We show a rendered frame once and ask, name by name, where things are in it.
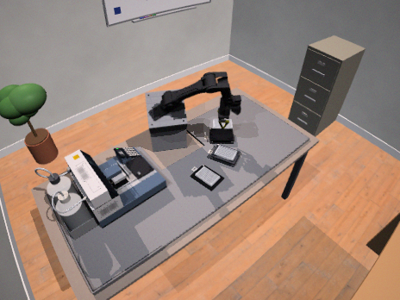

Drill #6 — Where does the white well plate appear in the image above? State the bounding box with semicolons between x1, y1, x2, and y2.
195;166;220;186
213;119;233;129
214;145;237;160

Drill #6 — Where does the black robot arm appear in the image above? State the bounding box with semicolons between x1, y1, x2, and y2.
149;72;241;121

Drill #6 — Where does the grey bottle with black cap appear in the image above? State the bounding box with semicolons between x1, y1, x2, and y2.
47;173;78;204

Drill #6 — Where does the translucent grey bottle with cap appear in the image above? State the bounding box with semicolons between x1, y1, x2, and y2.
56;191;92;231

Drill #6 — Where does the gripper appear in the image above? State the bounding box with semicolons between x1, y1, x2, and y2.
217;106;229;128

